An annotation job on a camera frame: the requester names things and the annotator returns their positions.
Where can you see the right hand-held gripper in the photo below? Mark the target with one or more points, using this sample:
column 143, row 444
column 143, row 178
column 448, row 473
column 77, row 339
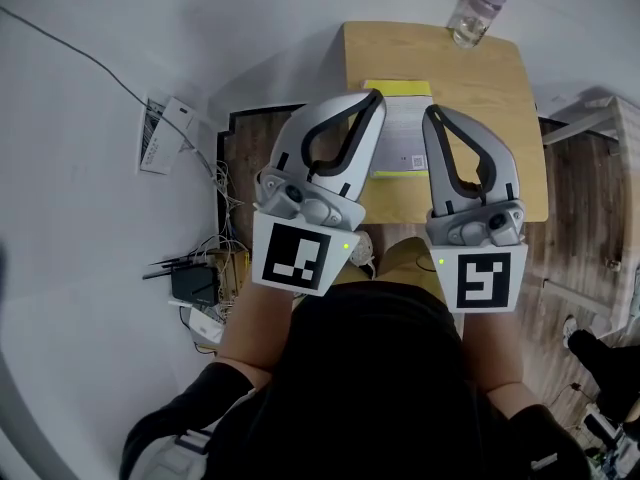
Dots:
column 482, row 280

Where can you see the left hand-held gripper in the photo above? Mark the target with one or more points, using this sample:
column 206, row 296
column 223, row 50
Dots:
column 295, row 260

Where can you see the yellow and white booklet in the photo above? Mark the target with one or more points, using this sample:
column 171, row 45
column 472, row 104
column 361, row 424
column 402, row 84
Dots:
column 402, row 133

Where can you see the person's left forearm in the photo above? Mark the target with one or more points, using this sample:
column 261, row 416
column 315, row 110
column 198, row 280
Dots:
column 250, row 338

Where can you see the person's right forearm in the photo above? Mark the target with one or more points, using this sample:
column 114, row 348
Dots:
column 492, row 358

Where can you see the person's white shoe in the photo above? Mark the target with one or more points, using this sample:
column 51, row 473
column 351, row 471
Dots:
column 362, row 250

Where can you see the person's yellow trousers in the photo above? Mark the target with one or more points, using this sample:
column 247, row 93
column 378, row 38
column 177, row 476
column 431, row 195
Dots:
column 400, row 263

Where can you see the clear water bottle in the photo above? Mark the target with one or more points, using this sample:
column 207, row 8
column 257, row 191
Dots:
column 475, row 18

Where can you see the cardboard box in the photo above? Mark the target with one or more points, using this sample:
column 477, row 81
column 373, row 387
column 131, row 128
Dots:
column 237, row 263

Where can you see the black router with antennas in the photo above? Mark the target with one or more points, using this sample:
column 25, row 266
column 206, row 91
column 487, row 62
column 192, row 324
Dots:
column 195, row 285

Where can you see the white router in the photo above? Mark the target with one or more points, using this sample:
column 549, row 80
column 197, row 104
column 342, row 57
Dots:
column 205, row 325

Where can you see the person's black shirt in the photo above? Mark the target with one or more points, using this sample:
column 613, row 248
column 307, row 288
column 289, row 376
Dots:
column 370, row 368

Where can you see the white network wall box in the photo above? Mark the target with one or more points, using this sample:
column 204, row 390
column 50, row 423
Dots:
column 160, row 143

